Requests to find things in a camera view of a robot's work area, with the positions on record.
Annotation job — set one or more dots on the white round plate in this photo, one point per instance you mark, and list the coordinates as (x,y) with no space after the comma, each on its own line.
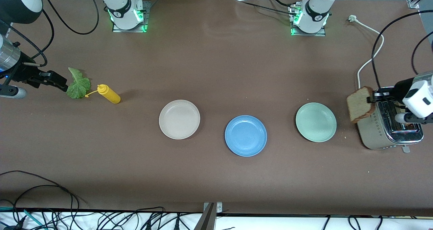
(179,119)

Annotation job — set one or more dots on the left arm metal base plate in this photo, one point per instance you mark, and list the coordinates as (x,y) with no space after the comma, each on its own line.
(308,34)

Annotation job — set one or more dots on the brown bread slice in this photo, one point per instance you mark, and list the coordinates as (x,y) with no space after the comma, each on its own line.
(359,105)

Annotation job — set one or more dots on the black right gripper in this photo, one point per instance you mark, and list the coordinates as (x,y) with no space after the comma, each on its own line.
(23,71)

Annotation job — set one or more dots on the green round plate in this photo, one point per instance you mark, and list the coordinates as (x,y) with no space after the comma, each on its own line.
(316,122)

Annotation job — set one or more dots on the green lettuce leaf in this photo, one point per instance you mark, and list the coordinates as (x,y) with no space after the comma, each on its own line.
(79,86)

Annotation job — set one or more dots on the blue round plate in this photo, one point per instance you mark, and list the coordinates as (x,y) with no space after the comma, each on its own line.
(246,135)

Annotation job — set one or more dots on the beige chrome toaster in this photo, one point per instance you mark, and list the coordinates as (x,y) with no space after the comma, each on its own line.
(375,132)

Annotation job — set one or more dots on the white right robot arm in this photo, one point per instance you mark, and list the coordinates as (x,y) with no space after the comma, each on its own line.
(121,10)

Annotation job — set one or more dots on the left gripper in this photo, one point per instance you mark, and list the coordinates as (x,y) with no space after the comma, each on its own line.
(398,87)

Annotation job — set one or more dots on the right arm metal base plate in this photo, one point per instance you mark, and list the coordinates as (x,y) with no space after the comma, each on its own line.
(130,30)

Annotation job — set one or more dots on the metal table bracket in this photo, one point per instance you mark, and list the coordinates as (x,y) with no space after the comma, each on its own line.
(211,216)

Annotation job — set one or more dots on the yellow squeeze bottle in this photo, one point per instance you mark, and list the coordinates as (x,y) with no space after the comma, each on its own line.
(110,94)

